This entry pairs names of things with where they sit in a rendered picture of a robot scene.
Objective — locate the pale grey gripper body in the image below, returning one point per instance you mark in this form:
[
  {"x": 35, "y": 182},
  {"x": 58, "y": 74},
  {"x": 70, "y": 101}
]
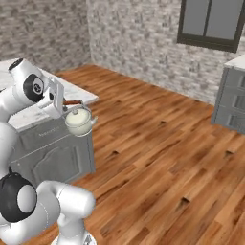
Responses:
[{"x": 59, "y": 97}]

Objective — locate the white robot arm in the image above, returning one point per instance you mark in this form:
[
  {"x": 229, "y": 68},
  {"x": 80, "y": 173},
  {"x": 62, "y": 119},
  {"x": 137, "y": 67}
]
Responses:
[{"x": 19, "y": 92}]

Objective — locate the grey drawer front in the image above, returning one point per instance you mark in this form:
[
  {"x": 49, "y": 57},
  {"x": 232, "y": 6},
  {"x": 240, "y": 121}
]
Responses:
[{"x": 48, "y": 137}]

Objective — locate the grey island cabinet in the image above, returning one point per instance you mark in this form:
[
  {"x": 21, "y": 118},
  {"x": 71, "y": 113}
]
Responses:
[{"x": 48, "y": 159}]

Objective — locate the grey cabinet door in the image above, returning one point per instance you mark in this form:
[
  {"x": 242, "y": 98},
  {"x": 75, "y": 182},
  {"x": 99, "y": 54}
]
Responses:
[{"x": 59, "y": 164}]

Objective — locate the dark framed window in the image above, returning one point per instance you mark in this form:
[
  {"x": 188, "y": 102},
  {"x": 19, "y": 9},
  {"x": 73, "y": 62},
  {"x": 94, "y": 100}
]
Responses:
[{"x": 210, "y": 19}]

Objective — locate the grey cupboard run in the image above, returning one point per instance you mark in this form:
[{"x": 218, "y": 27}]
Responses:
[{"x": 231, "y": 99}]

